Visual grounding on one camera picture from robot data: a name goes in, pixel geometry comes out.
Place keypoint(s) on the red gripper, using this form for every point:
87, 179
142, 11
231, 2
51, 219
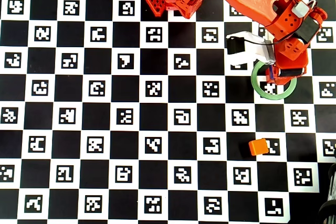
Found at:
291, 72

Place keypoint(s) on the orange cube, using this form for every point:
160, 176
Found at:
258, 146

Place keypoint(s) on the small grey plastic box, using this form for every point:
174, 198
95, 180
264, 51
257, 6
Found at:
300, 9

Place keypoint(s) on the black stand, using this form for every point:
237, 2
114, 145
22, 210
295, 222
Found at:
332, 182

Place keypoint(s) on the black white marker mat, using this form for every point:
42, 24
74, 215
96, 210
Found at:
168, 119

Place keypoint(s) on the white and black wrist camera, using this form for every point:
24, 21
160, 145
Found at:
256, 48

